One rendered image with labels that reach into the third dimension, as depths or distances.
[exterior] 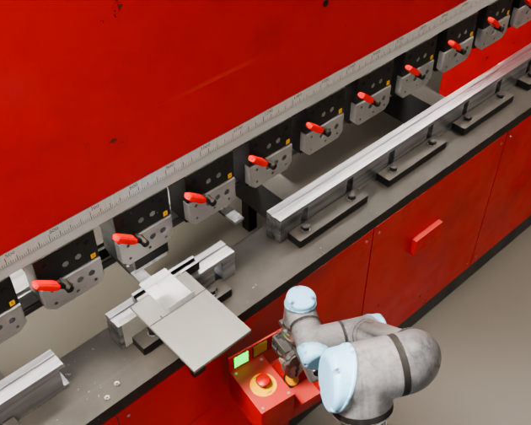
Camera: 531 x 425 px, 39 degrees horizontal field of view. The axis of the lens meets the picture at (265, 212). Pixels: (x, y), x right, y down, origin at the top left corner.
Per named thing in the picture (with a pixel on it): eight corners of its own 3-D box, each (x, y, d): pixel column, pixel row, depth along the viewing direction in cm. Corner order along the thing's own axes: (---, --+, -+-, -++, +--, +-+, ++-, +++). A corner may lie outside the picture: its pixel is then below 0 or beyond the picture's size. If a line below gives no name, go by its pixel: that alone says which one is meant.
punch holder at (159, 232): (123, 268, 174) (113, 218, 163) (103, 249, 179) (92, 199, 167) (174, 238, 182) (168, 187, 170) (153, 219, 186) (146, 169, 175)
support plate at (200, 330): (195, 373, 175) (194, 371, 174) (130, 309, 189) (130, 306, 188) (251, 331, 184) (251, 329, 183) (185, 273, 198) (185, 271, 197)
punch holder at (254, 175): (250, 191, 194) (249, 142, 182) (229, 175, 198) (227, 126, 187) (292, 166, 201) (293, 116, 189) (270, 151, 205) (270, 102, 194)
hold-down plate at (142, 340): (144, 356, 192) (143, 349, 190) (132, 343, 195) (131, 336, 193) (232, 295, 207) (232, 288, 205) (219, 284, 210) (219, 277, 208)
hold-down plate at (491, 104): (463, 136, 259) (464, 129, 257) (450, 129, 262) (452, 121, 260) (512, 101, 273) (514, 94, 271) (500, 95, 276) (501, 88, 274)
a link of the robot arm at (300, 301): (291, 314, 174) (281, 285, 179) (287, 339, 182) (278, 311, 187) (322, 308, 175) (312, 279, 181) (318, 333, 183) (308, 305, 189)
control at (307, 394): (261, 438, 199) (261, 401, 187) (229, 395, 209) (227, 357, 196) (320, 400, 207) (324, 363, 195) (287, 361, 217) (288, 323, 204)
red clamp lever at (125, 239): (120, 238, 161) (151, 241, 169) (109, 228, 164) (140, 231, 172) (116, 244, 162) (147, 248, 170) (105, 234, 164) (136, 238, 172)
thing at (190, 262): (139, 308, 192) (137, 300, 190) (132, 301, 193) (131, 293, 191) (200, 268, 202) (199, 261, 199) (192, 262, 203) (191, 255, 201)
